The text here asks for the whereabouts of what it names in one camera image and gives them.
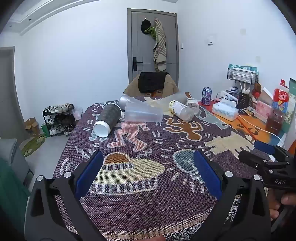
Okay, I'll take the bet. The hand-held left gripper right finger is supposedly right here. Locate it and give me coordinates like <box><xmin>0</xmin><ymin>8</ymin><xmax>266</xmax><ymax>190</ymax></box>
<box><xmin>192</xmin><ymin>149</ymin><xmax>272</xmax><ymax>241</ymax></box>

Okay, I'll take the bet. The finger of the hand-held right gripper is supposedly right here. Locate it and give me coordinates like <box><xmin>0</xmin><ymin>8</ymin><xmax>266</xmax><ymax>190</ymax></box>
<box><xmin>254</xmin><ymin>140</ymin><xmax>293</xmax><ymax>163</ymax></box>
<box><xmin>239</xmin><ymin>150</ymin><xmax>278</xmax><ymax>172</ymax></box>

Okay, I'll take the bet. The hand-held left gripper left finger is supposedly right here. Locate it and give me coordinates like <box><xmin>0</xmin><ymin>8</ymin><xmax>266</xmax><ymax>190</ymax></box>
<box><xmin>24</xmin><ymin>150</ymin><xmax>107</xmax><ymax>241</ymax></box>

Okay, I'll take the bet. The brown paper cup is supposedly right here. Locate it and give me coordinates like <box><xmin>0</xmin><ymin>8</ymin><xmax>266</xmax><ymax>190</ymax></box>
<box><xmin>93</xmin><ymin>103</ymin><xmax>122</xmax><ymax>138</ymax></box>

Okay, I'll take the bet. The small clear plastic cup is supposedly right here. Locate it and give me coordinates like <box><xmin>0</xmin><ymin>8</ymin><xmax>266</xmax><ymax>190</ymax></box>
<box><xmin>186</xmin><ymin>98</ymin><xmax>200</xmax><ymax>115</ymax></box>

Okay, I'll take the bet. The silver grey cup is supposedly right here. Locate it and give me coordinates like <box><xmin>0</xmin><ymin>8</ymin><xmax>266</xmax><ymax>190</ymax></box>
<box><xmin>118</xmin><ymin>94</ymin><xmax>137</xmax><ymax>107</ymax></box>

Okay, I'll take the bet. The tall frosted plastic cup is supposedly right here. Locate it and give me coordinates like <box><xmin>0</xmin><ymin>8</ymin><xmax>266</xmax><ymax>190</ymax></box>
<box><xmin>159</xmin><ymin>91</ymin><xmax>188</xmax><ymax>108</ymax></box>

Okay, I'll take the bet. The person's right hand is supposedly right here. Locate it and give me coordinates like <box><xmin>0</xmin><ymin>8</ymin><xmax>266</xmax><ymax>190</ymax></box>
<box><xmin>268</xmin><ymin>191</ymin><xmax>295</xmax><ymax>220</ymax></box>

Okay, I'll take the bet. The pink box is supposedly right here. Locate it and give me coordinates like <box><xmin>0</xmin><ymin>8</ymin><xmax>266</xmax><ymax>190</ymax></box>
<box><xmin>255</xmin><ymin>100</ymin><xmax>272</xmax><ymax>121</ymax></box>

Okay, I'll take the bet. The black utensil holder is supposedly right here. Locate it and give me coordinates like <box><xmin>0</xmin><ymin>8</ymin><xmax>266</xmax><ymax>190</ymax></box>
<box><xmin>238</xmin><ymin>91</ymin><xmax>250</xmax><ymax>109</ymax></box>

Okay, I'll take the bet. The green box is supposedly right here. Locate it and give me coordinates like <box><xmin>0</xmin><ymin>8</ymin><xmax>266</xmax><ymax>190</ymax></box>
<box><xmin>281</xmin><ymin>78</ymin><xmax>296</xmax><ymax>133</ymax></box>

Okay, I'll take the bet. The red snack bag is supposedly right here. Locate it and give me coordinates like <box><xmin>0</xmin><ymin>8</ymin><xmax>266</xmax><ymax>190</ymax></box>
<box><xmin>272</xmin><ymin>80</ymin><xmax>289</xmax><ymax>112</ymax></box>

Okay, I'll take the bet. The tissue pack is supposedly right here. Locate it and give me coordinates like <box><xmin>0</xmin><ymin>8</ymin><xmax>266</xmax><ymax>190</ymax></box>
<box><xmin>212</xmin><ymin>102</ymin><xmax>238</xmax><ymax>121</ymax></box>

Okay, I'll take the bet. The brown stuffed toy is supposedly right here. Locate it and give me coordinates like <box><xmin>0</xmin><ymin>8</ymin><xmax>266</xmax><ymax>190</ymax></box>
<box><xmin>252</xmin><ymin>83</ymin><xmax>262</xmax><ymax>98</ymax></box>

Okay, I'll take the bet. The printed blanket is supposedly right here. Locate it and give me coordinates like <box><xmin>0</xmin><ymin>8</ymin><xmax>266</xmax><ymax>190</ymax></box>
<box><xmin>53</xmin><ymin>96</ymin><xmax>273</xmax><ymax>241</ymax></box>

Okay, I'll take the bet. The black shoe rack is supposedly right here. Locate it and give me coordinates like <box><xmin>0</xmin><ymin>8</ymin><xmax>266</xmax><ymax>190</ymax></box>
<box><xmin>43</xmin><ymin>103</ymin><xmax>77</xmax><ymax>136</ymax></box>

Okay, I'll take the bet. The green round rug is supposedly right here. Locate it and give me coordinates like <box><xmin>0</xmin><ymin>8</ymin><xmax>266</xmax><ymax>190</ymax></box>
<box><xmin>20</xmin><ymin>134</ymin><xmax>46</xmax><ymax>157</ymax></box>

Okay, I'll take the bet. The white power strip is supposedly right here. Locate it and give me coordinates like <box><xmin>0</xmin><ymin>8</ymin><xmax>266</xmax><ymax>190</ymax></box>
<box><xmin>216</xmin><ymin>90</ymin><xmax>237</xmax><ymax>102</ymax></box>

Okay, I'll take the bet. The yellow label plastic bottle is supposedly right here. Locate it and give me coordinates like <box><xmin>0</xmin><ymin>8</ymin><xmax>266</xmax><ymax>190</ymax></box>
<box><xmin>168</xmin><ymin>100</ymin><xmax>195</xmax><ymax>121</ymax></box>

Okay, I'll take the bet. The cardboard box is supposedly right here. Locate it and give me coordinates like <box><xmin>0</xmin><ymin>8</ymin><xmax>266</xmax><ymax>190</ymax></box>
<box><xmin>24</xmin><ymin>118</ymin><xmax>40</xmax><ymax>136</ymax></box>

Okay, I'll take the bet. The purple drink can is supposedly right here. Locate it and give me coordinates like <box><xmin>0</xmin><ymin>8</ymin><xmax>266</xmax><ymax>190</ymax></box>
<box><xmin>202</xmin><ymin>87</ymin><xmax>212</xmax><ymax>105</ymax></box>

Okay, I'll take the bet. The grey sofa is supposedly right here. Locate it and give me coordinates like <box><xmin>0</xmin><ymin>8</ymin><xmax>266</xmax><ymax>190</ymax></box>
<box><xmin>0</xmin><ymin>138</ymin><xmax>35</xmax><ymax>186</ymax></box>

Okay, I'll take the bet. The teal packet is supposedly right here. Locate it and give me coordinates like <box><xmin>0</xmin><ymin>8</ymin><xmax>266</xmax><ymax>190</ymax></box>
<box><xmin>228</xmin><ymin>64</ymin><xmax>258</xmax><ymax>72</ymax></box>

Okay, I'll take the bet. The green cloth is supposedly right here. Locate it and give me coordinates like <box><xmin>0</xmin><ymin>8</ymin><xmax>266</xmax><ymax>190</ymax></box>
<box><xmin>0</xmin><ymin>158</ymin><xmax>31</xmax><ymax>241</ymax></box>

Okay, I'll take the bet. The cream plastic bag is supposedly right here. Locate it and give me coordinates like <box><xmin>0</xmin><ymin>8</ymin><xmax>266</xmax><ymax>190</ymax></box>
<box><xmin>144</xmin><ymin>96</ymin><xmax>176</xmax><ymax>117</ymax></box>

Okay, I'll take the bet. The beige chair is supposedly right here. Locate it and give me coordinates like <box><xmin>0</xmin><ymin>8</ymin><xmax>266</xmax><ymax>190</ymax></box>
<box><xmin>124</xmin><ymin>72</ymin><xmax>179</xmax><ymax>98</ymax></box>

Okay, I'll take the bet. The black cloth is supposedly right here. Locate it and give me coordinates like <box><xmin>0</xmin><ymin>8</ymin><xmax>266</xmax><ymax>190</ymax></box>
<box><xmin>137</xmin><ymin>72</ymin><xmax>170</xmax><ymax>92</ymax></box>

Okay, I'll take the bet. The plaid scarf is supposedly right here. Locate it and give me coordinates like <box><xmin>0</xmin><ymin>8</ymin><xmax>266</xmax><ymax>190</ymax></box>
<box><xmin>153</xmin><ymin>19</ymin><xmax>167</xmax><ymax>72</ymax></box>

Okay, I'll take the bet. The grey door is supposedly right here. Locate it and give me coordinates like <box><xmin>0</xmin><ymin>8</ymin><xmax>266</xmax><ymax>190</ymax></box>
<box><xmin>127</xmin><ymin>8</ymin><xmax>178</xmax><ymax>87</ymax></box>

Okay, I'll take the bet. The green plush toy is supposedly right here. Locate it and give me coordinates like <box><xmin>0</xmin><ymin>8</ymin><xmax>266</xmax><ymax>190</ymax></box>
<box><xmin>146</xmin><ymin>25</ymin><xmax>158</xmax><ymax>39</ymax></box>

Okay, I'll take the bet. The black hat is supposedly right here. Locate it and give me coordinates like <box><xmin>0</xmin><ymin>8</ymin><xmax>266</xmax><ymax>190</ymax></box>
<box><xmin>141</xmin><ymin>19</ymin><xmax>151</xmax><ymax>35</ymax></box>

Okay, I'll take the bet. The white cable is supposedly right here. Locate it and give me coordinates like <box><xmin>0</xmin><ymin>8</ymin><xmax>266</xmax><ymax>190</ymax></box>
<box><xmin>215</xmin><ymin>113</ymin><xmax>285</xmax><ymax>147</ymax></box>

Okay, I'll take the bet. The black wire basket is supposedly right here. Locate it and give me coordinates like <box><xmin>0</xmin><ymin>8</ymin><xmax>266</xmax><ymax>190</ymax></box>
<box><xmin>227</xmin><ymin>68</ymin><xmax>259</xmax><ymax>85</ymax></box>

